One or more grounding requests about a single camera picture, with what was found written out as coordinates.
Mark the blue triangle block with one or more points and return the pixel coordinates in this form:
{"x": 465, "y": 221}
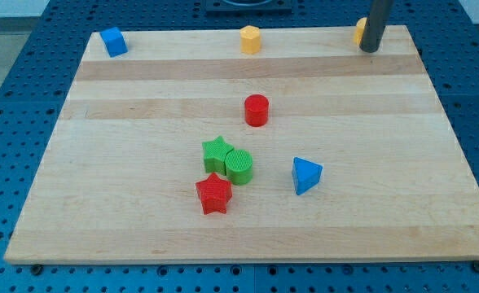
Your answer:
{"x": 305, "y": 174}

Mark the yellow hexagon block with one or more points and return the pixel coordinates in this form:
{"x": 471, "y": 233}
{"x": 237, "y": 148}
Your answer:
{"x": 250, "y": 40}

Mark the green cylinder block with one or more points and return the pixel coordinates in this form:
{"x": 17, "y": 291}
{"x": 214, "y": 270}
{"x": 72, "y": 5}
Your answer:
{"x": 239, "y": 167}

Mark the red cylinder block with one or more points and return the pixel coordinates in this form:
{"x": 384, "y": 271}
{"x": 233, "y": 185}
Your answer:
{"x": 256, "y": 110}

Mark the yellow block behind rod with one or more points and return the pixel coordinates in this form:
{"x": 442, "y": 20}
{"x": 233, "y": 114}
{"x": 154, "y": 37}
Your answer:
{"x": 359, "y": 30}

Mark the wooden board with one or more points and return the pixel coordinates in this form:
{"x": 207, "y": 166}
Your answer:
{"x": 116, "y": 183}

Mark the red star block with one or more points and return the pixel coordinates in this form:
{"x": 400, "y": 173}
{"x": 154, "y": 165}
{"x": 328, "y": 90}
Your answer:
{"x": 214, "y": 194}

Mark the green star block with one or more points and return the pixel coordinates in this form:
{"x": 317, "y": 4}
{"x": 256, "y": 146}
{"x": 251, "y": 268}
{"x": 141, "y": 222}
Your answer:
{"x": 214, "y": 155}

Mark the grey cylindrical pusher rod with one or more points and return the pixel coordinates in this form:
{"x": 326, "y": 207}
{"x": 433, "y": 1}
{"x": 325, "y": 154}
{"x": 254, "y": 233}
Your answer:
{"x": 379, "y": 13}

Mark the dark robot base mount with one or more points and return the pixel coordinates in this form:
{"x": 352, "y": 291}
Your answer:
{"x": 247, "y": 5}

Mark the blue cube block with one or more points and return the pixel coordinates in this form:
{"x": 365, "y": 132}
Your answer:
{"x": 114, "y": 41}

